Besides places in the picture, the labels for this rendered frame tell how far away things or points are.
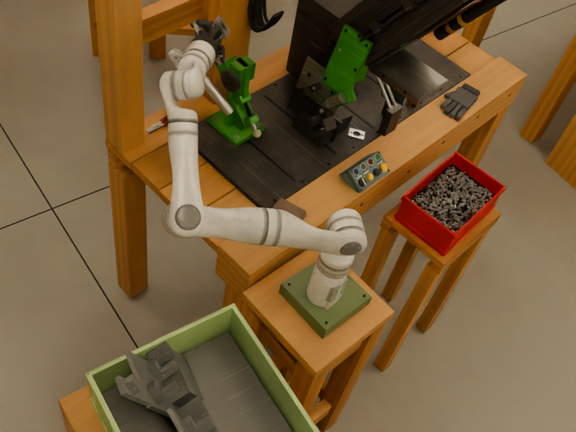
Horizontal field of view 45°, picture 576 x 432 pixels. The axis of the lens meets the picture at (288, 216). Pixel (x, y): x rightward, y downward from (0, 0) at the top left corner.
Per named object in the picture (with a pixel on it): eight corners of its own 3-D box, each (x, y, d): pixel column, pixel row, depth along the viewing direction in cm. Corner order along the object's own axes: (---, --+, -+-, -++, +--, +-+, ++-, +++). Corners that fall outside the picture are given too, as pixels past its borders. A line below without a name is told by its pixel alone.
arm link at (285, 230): (259, 254, 171) (255, 224, 177) (360, 262, 180) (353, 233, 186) (270, 230, 165) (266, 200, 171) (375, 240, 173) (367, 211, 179)
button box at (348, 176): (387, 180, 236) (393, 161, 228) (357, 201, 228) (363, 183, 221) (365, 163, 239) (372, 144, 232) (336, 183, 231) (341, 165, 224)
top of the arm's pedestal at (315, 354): (392, 318, 209) (395, 311, 205) (314, 380, 193) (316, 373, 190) (319, 247, 221) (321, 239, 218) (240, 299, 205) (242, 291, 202)
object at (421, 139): (513, 102, 289) (528, 74, 277) (244, 303, 212) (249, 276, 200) (486, 83, 294) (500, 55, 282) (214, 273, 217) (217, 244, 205)
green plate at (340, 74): (360, 95, 232) (386, 39, 219) (346, 100, 226) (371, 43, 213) (335, 76, 237) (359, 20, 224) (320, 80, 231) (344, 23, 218)
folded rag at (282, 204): (266, 216, 214) (267, 210, 212) (279, 200, 219) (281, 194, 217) (293, 232, 212) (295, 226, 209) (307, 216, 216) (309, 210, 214)
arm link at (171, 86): (154, 69, 163) (155, 127, 163) (190, 65, 161) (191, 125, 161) (167, 75, 170) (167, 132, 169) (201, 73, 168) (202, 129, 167)
